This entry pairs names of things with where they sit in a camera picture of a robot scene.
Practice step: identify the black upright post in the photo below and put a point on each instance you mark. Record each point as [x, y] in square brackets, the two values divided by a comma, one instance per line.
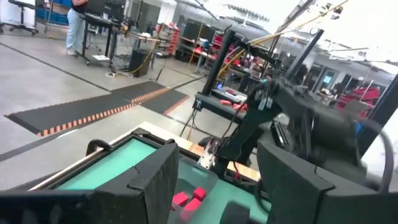
[219, 62]

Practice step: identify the black desk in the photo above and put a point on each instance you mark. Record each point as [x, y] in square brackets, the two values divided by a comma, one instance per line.
[96, 20]

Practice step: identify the long black hazard-striped floor mat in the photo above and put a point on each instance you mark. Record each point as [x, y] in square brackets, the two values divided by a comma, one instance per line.
[77, 109]

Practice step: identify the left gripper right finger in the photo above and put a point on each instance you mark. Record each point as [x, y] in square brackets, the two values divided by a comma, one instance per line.
[295, 193]

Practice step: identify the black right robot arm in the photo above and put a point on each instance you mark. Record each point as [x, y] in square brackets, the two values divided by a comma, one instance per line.
[245, 133]

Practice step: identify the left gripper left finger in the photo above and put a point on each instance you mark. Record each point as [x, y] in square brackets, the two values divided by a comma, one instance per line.
[149, 186]

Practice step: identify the red rectangular block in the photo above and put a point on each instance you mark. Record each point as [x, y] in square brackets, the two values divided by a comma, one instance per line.
[180, 199]

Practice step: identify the red tool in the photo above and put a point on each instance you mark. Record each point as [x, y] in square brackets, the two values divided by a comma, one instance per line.
[236, 106]

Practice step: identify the black box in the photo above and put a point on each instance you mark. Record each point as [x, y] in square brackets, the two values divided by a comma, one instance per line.
[140, 62]

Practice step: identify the black office chair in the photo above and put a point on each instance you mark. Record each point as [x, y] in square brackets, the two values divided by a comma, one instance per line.
[21, 3]

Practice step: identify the black side table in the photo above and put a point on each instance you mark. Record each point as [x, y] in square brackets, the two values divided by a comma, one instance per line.
[214, 104]

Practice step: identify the person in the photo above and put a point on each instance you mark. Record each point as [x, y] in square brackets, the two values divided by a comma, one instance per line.
[75, 28]

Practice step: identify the black table frame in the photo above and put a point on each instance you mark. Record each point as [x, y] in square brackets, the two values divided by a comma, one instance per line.
[146, 134]

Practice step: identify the short black hazard-striped floor mat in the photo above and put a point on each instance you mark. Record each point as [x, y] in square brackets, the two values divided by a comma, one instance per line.
[164, 101]

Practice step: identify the black frame clamp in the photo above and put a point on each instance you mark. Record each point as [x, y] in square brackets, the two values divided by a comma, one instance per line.
[99, 143]

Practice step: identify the green table mat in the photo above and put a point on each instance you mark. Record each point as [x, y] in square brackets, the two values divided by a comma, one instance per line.
[118, 165]

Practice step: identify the long red block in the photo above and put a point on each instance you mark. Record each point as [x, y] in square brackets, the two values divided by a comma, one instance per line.
[191, 207]

